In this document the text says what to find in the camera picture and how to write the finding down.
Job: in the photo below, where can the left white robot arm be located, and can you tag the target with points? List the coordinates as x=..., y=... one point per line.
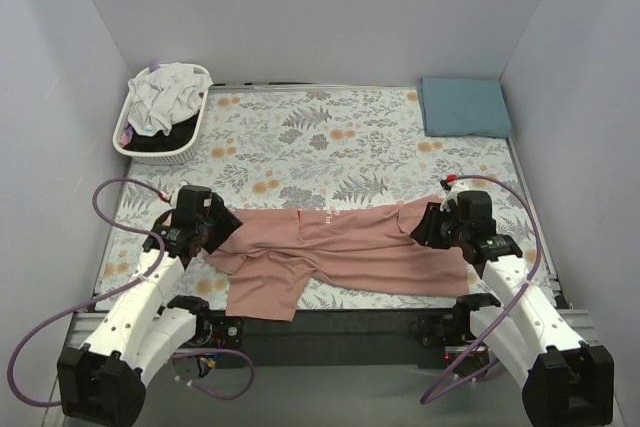
x=104, y=380

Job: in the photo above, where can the black garment in basket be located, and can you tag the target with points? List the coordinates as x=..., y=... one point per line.
x=180, y=134

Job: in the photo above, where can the aluminium frame rail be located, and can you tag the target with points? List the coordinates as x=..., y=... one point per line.
x=75, y=332

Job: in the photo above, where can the folded teal t shirt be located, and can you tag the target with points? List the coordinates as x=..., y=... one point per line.
x=454, y=107

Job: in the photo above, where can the white laundry basket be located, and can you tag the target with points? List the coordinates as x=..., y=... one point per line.
x=123, y=130

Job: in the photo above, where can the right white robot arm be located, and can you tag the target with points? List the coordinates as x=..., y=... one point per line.
x=564, y=380

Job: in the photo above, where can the floral table mat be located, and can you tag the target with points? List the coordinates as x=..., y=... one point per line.
x=330, y=150

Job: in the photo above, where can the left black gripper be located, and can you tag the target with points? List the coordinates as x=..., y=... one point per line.
x=220, y=226

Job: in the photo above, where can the pink printed t shirt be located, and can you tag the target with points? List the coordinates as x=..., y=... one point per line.
x=272, y=256

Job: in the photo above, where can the white crumpled garment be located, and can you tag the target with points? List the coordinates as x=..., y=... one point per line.
x=169, y=95

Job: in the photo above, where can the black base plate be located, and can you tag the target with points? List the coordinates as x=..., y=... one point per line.
x=426, y=338

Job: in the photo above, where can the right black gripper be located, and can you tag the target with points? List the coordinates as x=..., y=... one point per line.
x=430, y=227

